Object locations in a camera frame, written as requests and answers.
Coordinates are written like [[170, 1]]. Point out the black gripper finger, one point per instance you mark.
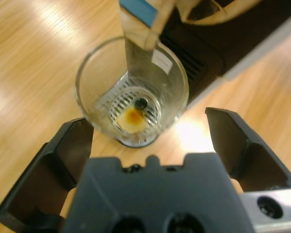
[[237, 150], [51, 170]]

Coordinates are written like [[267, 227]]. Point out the silver drip tray grate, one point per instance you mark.
[[135, 144]]

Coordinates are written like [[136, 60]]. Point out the clear drinking glass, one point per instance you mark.
[[133, 116]]

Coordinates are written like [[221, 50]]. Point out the white capsule coffee machine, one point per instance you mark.
[[208, 48]]

